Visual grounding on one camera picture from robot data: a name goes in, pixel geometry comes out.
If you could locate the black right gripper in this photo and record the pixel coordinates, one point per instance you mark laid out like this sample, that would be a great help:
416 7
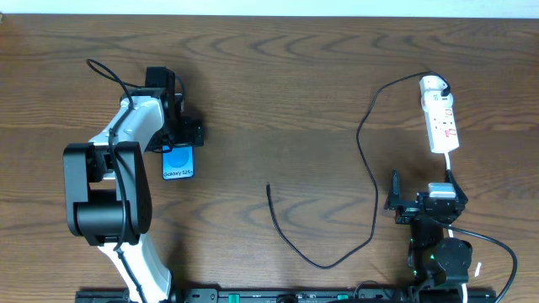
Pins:
415 209

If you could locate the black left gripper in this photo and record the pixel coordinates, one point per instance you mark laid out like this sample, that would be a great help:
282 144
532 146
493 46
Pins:
185 137

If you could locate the blue Galaxy smartphone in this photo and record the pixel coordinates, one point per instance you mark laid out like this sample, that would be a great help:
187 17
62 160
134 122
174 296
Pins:
178 162

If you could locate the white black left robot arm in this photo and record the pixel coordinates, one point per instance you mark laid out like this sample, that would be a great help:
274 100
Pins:
108 199

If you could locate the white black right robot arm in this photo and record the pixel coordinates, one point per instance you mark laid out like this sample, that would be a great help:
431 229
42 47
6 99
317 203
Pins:
437 261

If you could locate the white USB charger adapter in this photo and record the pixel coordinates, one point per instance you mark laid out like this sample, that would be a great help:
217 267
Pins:
435 90

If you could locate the white power strip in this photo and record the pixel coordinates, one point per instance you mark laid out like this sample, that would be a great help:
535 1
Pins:
441 127

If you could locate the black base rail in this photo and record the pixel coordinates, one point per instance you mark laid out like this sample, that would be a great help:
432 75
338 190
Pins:
369 294

